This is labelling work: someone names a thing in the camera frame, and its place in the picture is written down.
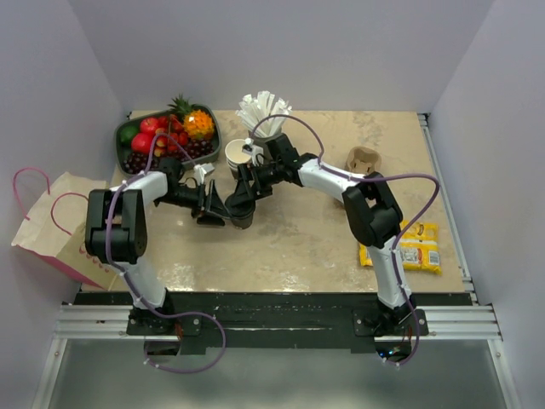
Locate orange spiky fruit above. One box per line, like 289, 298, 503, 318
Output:
183, 109, 215, 140

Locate small pineapple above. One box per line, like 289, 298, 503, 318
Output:
169, 94, 195, 123

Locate aluminium frame rail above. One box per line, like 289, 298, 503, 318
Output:
32, 289, 521, 408

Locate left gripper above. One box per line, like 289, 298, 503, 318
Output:
156, 180, 232, 227

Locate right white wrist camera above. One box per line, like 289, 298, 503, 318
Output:
242, 137, 266, 165

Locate grey fruit tray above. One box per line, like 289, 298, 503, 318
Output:
115, 104, 221, 176

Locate grey straw holder cup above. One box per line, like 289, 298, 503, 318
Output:
248, 126, 284, 158

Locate red apple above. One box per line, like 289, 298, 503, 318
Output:
130, 133, 155, 154
140, 117, 159, 135

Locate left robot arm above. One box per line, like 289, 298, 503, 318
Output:
85, 158, 230, 334

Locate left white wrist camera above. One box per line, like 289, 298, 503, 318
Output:
193, 163, 215, 185

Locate green lime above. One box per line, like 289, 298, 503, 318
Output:
118, 125, 139, 146

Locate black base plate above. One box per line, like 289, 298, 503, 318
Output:
72, 291, 431, 355

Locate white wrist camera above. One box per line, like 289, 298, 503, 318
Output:
242, 137, 266, 165
193, 163, 215, 185

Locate stack of paper cups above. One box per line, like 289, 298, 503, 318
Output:
224, 139, 252, 179

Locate black plastic cup lid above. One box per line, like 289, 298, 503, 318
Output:
225, 193, 255, 219

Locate white wrapped straws bunch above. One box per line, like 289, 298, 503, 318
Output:
236, 90, 292, 139

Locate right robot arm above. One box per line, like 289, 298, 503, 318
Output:
226, 134, 410, 335

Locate black paper coffee cup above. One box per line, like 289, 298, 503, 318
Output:
231, 212, 254, 229

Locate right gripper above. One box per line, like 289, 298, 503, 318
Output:
232, 162, 284, 208

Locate red apple lower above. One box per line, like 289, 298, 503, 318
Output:
130, 133, 155, 154

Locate cardboard cup carrier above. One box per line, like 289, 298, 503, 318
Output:
346, 146, 382, 175

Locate brown paper bag pink handles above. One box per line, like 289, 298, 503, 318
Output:
11, 167, 116, 290

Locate yellow snack bag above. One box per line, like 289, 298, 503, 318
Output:
359, 219, 443, 276

